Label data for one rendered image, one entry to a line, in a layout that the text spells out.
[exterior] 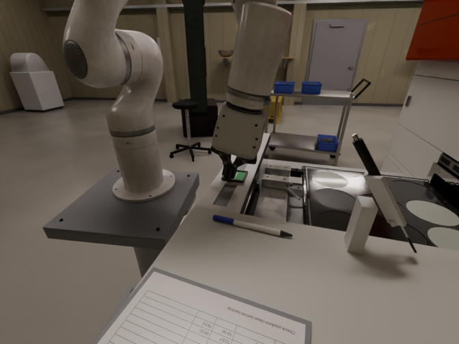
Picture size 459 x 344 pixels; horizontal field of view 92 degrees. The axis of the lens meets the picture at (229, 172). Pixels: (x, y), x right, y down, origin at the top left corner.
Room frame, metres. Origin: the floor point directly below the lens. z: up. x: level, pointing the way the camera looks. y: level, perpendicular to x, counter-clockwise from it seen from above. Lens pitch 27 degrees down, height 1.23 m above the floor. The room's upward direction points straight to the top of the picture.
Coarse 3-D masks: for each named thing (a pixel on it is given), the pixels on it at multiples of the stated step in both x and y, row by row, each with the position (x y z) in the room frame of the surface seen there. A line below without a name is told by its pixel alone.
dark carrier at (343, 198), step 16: (352, 176) 0.61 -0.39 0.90; (320, 192) 0.52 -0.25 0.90; (336, 192) 0.52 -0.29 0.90; (352, 192) 0.52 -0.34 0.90; (368, 192) 0.52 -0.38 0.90; (400, 192) 0.52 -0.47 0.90; (416, 192) 0.52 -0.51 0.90; (432, 192) 0.52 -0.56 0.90; (320, 208) 0.44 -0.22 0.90; (336, 208) 0.44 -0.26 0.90; (352, 208) 0.44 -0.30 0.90; (400, 208) 0.44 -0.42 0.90; (448, 208) 0.44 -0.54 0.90; (320, 224) 0.39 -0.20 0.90; (336, 224) 0.39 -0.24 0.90; (384, 224) 0.39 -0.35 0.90; (416, 224) 0.39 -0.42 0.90; (432, 224) 0.39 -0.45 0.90; (400, 240) 0.34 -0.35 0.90; (416, 240) 0.34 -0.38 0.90
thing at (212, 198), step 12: (264, 144) 0.74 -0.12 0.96; (240, 168) 0.55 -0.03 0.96; (252, 168) 0.55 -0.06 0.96; (216, 180) 0.48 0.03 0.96; (252, 180) 0.48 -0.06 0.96; (216, 192) 0.42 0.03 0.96; (228, 192) 0.43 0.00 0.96; (240, 192) 0.42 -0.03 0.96; (204, 204) 0.38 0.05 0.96; (216, 204) 0.38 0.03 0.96; (228, 204) 0.38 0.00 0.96; (240, 204) 0.38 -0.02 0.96
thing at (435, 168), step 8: (432, 168) 0.62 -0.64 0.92; (440, 168) 0.59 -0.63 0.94; (432, 176) 0.61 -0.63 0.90; (440, 176) 0.58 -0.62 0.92; (448, 176) 0.55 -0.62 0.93; (456, 176) 0.53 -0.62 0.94; (456, 184) 0.51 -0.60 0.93; (440, 192) 0.56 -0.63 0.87; (448, 200) 0.52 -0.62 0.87; (456, 208) 0.48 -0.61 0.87
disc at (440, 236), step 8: (432, 232) 0.36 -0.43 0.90; (440, 232) 0.36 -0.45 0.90; (448, 232) 0.36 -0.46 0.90; (456, 232) 0.36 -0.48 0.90; (432, 240) 0.34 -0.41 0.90; (440, 240) 0.34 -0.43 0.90; (448, 240) 0.34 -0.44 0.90; (456, 240) 0.34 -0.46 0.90; (448, 248) 0.31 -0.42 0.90; (456, 248) 0.31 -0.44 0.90
